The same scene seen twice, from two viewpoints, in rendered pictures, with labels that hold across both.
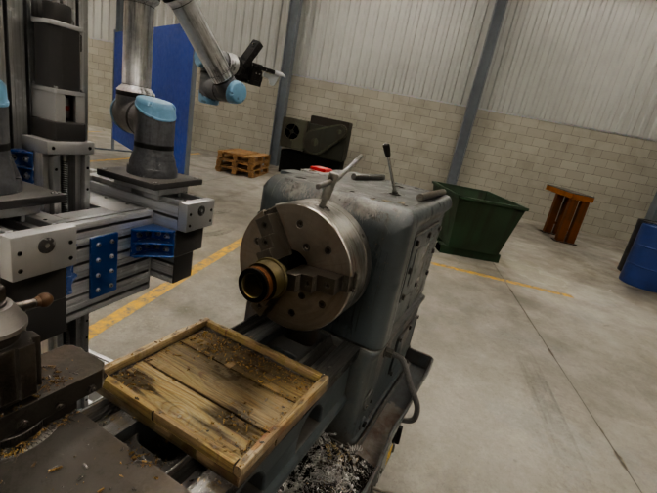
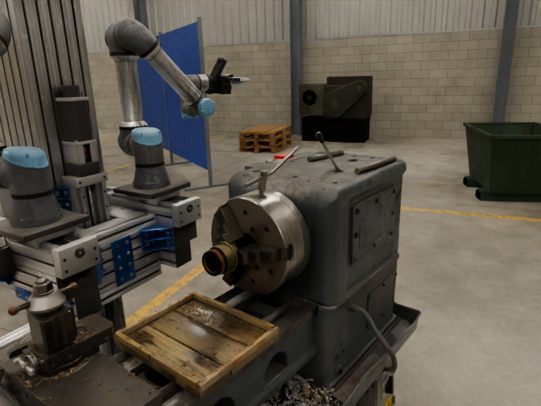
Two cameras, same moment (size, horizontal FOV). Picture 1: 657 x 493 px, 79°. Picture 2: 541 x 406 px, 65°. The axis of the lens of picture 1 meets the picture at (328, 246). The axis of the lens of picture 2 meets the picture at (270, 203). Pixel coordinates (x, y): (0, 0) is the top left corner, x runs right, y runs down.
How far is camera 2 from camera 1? 0.45 m
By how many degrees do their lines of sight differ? 14
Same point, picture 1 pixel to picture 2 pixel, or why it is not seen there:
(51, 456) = (85, 374)
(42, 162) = (75, 194)
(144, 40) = (132, 87)
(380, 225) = (313, 203)
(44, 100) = (70, 151)
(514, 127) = not seen: outside the picture
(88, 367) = (104, 325)
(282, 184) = (241, 180)
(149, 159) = (146, 176)
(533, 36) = not seen: outside the picture
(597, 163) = not seen: outside the picture
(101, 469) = (110, 380)
